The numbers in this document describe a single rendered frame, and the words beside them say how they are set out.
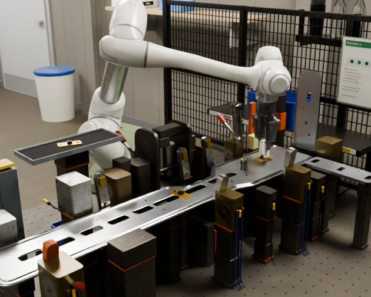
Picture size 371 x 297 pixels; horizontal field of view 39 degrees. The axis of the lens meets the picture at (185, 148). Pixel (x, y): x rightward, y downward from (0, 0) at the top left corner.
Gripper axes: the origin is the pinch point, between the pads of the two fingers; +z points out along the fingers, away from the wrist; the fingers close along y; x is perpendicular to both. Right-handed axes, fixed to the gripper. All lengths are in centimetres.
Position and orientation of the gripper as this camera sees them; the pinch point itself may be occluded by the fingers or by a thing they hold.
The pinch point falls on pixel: (264, 148)
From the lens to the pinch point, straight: 216.8
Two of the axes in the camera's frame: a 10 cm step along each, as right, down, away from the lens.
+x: 7.3, -2.4, 6.4
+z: 0.1, 9.4, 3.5
